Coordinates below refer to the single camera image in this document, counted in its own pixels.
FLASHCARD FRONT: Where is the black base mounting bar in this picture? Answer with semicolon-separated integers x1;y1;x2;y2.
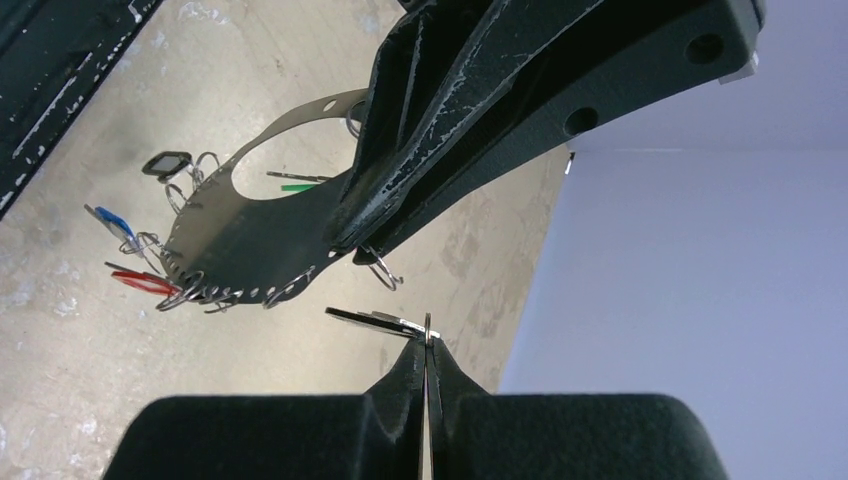
1;0;160;212

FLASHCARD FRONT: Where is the blue key tag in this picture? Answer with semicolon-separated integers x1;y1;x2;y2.
83;204;137;242

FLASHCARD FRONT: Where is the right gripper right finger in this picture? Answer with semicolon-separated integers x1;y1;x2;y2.
425;340;728;479

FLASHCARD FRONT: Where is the green key tag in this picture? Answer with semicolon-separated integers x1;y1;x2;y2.
280;184;316;193

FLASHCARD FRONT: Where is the red key tag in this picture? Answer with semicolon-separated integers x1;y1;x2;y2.
104;262;181;297

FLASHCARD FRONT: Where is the black tag on ring plate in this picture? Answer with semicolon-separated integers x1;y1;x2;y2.
141;151;192;182

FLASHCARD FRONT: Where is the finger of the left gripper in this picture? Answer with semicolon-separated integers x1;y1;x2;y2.
352;1;766;265
325;1;601;249

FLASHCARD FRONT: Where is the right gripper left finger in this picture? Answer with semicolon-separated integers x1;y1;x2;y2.
104;339;425;479

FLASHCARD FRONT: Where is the metal key organizer ring plate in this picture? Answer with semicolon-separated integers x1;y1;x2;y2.
119;87;405;314

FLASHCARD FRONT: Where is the key with black tag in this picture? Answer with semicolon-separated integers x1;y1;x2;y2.
325;307;441;340

